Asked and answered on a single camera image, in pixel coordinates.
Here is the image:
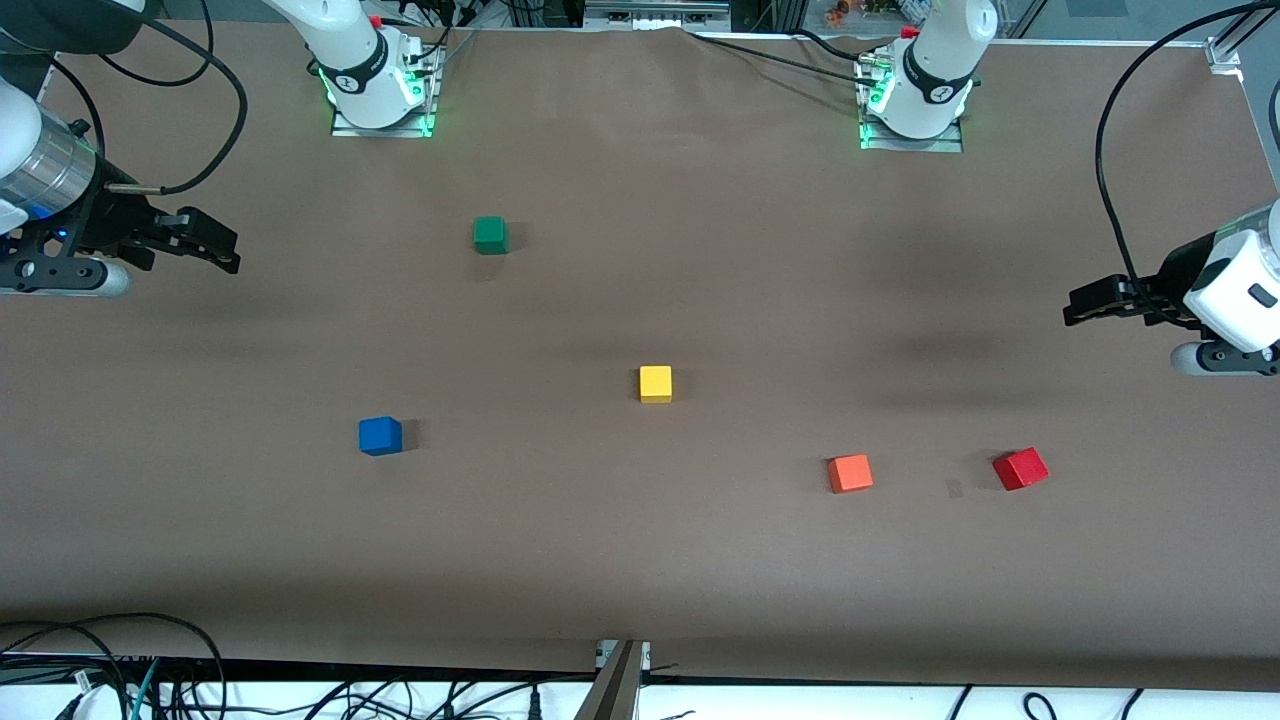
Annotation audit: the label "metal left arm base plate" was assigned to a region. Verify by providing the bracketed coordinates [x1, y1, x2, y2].
[855, 50, 967, 154]

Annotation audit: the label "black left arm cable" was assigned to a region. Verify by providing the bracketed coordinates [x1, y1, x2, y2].
[1095, 0, 1280, 301]

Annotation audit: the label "aluminium frame profile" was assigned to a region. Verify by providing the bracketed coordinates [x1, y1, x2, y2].
[1205, 0, 1280, 73]

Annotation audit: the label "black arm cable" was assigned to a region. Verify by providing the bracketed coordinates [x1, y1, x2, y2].
[40, 0, 250, 197]
[1095, 0, 1280, 301]

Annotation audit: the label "black looping floor cable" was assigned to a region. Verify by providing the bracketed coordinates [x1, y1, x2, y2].
[0, 612, 229, 720]

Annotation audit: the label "teal cable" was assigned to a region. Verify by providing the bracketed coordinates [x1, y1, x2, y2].
[127, 658, 163, 720]

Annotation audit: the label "red wooden block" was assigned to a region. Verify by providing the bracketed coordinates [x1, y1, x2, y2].
[992, 446, 1051, 492]

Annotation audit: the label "blue wooden block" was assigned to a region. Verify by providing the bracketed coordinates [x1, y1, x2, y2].
[358, 416, 404, 457]

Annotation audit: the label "orange wooden block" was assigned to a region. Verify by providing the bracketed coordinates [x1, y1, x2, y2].
[827, 454, 875, 495]

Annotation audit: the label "brown table cover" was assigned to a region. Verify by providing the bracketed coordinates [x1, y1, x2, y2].
[0, 20, 1280, 693]

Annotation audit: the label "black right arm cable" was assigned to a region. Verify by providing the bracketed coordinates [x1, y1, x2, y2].
[40, 0, 250, 197]

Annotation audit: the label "grey metal post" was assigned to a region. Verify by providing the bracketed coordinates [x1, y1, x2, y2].
[574, 640, 651, 720]

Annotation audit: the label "colourful small items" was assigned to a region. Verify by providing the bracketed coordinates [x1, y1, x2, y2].
[825, 0, 936, 26]

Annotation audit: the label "black base cable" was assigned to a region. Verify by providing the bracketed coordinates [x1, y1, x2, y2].
[688, 30, 886, 91]
[795, 28, 883, 65]
[385, 0, 479, 73]

